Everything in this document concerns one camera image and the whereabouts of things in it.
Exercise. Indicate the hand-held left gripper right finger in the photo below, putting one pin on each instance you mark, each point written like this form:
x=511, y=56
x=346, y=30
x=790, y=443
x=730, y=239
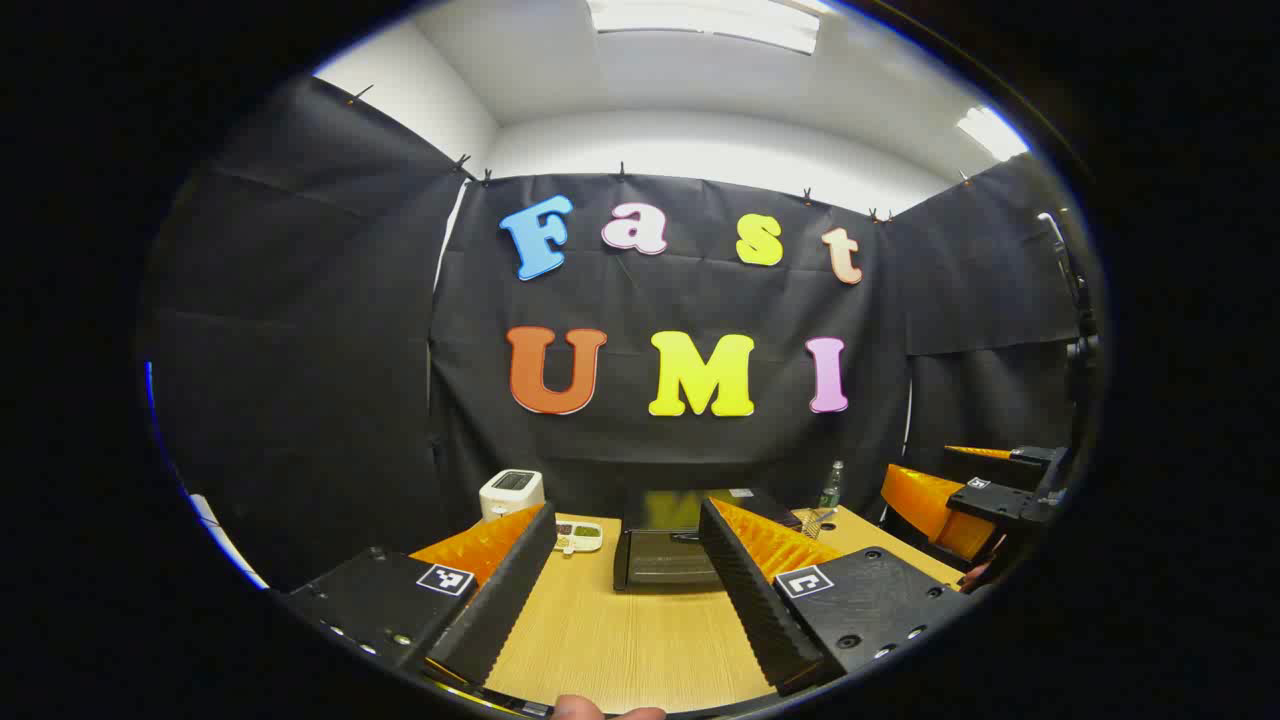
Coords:
x=755, y=600

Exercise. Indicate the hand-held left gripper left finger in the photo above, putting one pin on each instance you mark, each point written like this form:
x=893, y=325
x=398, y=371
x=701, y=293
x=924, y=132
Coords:
x=500, y=600

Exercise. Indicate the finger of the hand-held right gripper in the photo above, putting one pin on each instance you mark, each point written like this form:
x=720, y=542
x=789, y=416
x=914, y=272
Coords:
x=930, y=505
x=1010, y=465

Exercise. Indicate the black electric oven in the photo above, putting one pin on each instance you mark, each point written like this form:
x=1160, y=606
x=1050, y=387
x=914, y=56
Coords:
x=660, y=562

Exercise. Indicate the white divided snack dish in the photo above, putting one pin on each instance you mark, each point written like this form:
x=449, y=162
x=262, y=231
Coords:
x=578, y=537

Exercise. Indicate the white toaster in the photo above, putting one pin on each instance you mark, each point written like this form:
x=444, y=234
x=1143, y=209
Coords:
x=510, y=492

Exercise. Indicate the black metal stand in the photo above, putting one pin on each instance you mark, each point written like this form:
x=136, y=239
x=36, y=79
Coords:
x=1075, y=290

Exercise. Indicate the black backdrop cloth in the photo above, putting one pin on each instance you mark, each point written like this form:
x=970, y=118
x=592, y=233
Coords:
x=690, y=300

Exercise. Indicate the ceiling light panel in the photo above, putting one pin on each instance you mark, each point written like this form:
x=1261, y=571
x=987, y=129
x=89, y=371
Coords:
x=990, y=132
x=700, y=22

